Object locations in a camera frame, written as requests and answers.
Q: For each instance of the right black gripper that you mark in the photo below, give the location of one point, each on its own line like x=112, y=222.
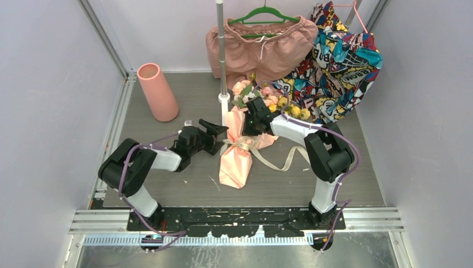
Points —
x=246, y=131

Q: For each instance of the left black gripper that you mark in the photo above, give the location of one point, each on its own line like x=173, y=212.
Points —
x=212, y=144

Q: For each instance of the artificial flower bouquet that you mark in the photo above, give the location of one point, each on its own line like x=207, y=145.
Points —
x=247, y=88

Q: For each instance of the pink wrapping paper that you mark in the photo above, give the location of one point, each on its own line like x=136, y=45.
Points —
x=236, y=157

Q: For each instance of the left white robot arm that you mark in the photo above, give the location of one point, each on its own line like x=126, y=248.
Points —
x=126, y=169

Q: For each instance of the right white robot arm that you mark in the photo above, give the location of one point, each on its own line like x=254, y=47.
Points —
x=327, y=150

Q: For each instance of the pink cylindrical vase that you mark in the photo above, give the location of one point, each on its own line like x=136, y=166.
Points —
x=159, y=96

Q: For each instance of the metal stand pole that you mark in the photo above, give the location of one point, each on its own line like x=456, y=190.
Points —
x=223, y=97

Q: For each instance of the pink shorts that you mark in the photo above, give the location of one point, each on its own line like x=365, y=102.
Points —
x=269, y=51

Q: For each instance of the colourful comic print garment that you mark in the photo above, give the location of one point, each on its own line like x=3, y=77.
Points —
x=335, y=75

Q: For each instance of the grey metal rack pole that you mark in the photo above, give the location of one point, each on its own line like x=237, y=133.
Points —
x=354, y=14

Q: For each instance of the pink clothes hanger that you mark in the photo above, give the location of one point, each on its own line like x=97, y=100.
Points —
x=349, y=6

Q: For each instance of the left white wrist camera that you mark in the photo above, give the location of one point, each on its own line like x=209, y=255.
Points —
x=187, y=124

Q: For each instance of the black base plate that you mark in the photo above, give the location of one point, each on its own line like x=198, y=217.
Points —
x=234, y=221

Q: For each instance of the aluminium rail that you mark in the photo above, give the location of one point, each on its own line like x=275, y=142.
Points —
x=138, y=239

